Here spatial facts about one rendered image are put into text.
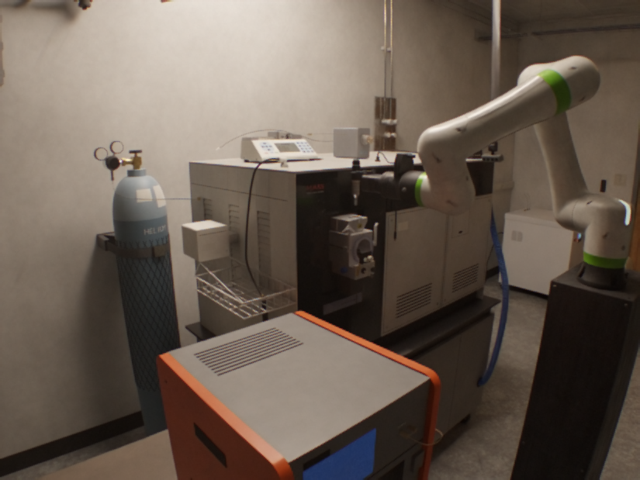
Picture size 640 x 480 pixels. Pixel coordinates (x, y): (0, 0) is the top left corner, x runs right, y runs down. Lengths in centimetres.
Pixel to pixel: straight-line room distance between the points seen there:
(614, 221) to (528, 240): 318
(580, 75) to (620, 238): 45
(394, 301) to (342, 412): 100
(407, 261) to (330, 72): 157
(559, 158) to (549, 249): 305
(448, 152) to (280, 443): 69
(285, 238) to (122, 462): 78
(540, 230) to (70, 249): 382
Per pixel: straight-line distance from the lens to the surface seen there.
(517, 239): 453
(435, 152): 100
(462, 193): 107
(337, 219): 133
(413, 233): 168
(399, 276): 166
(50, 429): 251
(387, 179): 120
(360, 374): 81
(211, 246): 146
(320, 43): 286
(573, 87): 119
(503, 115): 109
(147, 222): 186
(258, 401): 75
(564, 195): 144
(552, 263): 443
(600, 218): 133
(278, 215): 131
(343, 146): 183
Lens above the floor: 155
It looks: 14 degrees down
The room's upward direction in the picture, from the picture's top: straight up
